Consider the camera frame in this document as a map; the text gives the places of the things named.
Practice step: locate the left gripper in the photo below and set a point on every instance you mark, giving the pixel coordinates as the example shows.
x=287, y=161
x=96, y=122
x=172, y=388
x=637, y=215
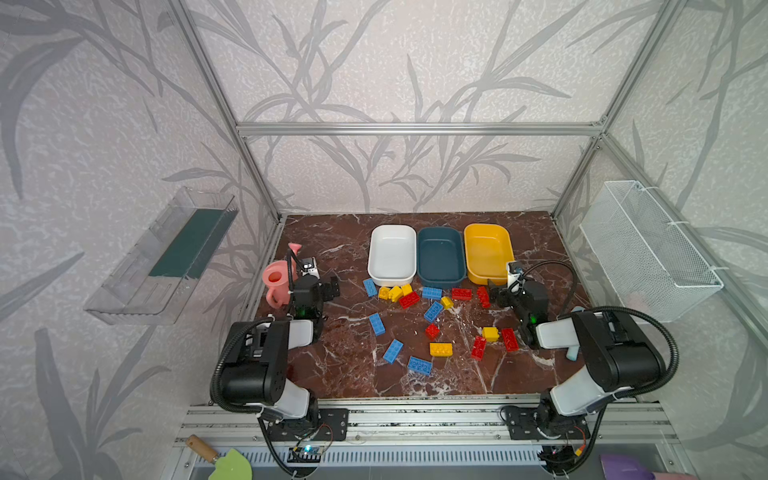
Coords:
x=310, y=288

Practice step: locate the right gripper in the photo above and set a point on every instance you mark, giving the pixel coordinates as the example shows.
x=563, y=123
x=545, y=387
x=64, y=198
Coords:
x=516, y=294

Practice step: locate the blue lego brick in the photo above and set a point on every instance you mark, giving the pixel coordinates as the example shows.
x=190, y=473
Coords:
x=370, y=288
x=433, y=312
x=393, y=351
x=377, y=324
x=420, y=366
x=432, y=293

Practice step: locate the small red lego brick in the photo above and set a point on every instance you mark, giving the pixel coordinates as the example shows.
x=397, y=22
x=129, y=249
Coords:
x=432, y=332

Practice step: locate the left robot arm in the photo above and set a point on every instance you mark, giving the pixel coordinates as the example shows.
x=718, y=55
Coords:
x=251, y=375

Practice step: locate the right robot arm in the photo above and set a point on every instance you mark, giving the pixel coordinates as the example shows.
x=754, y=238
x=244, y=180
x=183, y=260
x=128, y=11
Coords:
x=625, y=352

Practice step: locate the pink watering can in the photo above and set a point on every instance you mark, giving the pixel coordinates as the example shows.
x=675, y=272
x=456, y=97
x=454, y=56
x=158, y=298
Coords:
x=279, y=275

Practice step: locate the yellow rectangular container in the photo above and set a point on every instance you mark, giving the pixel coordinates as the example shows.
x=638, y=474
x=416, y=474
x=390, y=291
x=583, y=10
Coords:
x=488, y=250

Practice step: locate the light blue toy shovel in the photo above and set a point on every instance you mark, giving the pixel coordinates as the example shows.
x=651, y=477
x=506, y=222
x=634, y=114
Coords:
x=573, y=351

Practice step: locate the white rectangular container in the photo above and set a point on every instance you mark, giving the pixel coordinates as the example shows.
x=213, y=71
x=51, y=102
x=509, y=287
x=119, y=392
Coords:
x=392, y=255

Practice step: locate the teal rectangular container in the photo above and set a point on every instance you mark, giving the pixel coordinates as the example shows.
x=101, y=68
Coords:
x=440, y=257

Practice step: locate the purple object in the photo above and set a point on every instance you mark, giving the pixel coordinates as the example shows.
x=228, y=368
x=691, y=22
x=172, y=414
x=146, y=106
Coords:
x=622, y=467

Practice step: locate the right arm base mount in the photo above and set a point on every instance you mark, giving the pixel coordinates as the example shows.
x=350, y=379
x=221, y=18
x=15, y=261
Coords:
x=543, y=423

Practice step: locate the white wire mesh basket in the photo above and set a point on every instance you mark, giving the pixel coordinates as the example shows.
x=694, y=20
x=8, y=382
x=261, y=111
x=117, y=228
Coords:
x=649, y=261

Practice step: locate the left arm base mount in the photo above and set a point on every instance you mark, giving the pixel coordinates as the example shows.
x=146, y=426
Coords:
x=325, y=424

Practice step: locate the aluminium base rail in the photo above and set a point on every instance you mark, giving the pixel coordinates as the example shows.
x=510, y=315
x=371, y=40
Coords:
x=449, y=420

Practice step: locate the clear plastic wall shelf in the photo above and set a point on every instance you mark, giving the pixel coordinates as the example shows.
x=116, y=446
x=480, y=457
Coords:
x=154, y=281

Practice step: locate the green trowel wooden handle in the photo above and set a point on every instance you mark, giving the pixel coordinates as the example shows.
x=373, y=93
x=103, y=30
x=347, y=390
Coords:
x=229, y=466

